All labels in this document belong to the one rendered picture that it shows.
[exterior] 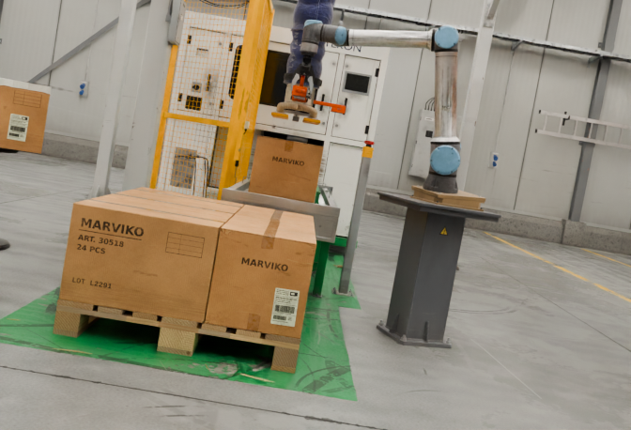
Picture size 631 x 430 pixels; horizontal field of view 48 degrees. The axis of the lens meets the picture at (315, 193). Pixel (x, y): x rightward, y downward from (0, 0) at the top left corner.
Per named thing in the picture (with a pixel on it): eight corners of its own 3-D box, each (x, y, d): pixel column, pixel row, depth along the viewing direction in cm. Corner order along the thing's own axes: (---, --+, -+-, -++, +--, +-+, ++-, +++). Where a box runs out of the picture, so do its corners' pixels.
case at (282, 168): (252, 194, 480) (262, 136, 478) (310, 204, 482) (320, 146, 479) (246, 201, 420) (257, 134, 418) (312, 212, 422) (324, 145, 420)
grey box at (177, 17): (173, 44, 490) (179, 2, 489) (180, 46, 490) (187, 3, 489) (167, 40, 471) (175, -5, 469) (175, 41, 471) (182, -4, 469)
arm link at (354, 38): (458, 30, 372) (331, 27, 384) (458, 27, 360) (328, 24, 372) (456, 53, 374) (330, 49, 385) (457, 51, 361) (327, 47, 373)
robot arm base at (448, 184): (450, 190, 392) (453, 172, 391) (463, 194, 374) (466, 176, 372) (418, 186, 389) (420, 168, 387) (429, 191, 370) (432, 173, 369)
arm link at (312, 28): (322, 20, 361) (303, 17, 363) (317, 44, 362) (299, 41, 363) (325, 23, 370) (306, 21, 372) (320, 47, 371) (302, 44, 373)
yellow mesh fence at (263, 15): (228, 237, 651) (267, 9, 639) (239, 238, 652) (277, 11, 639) (212, 255, 535) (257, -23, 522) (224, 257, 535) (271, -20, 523)
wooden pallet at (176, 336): (126, 279, 407) (130, 254, 406) (298, 308, 409) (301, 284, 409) (52, 333, 287) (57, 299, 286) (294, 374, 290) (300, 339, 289)
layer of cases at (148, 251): (130, 254, 406) (141, 186, 403) (301, 284, 408) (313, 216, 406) (58, 299, 287) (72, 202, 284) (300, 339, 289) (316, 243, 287)
